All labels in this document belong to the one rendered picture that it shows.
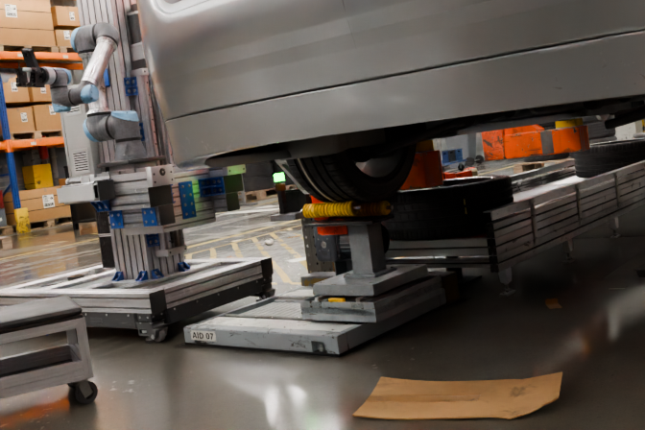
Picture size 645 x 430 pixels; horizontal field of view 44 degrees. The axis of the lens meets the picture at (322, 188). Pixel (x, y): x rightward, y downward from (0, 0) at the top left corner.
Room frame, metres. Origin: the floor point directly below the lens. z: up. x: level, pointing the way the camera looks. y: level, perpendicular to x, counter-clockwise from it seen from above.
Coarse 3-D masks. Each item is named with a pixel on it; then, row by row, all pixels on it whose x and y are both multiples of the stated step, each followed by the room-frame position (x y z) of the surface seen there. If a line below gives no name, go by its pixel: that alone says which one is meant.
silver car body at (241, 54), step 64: (192, 0) 2.16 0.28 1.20; (256, 0) 1.98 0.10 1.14; (320, 0) 1.86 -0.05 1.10; (384, 0) 1.76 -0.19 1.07; (448, 0) 1.68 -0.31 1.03; (512, 0) 1.60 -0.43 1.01; (576, 0) 1.54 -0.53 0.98; (640, 0) 1.49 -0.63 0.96; (192, 64) 2.19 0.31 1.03; (256, 64) 2.04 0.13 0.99; (320, 64) 1.93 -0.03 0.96; (384, 64) 1.83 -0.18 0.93; (448, 64) 1.74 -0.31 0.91; (512, 64) 1.66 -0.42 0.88; (576, 64) 1.59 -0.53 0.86; (640, 64) 1.53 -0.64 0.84; (192, 128) 2.32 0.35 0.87; (256, 128) 2.13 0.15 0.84; (320, 128) 2.00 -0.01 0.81
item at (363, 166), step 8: (408, 128) 3.33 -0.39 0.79; (344, 152) 2.97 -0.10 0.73; (400, 152) 3.29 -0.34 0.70; (368, 160) 3.37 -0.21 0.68; (376, 160) 3.34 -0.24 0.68; (384, 160) 3.31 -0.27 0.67; (392, 160) 3.28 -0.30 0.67; (400, 160) 3.26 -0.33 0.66; (360, 168) 3.36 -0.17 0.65; (368, 168) 3.33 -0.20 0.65; (376, 168) 3.29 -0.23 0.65; (384, 168) 3.26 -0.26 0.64; (392, 168) 3.23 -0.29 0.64; (368, 176) 3.07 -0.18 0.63; (376, 176) 3.20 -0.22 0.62; (384, 176) 3.16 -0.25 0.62
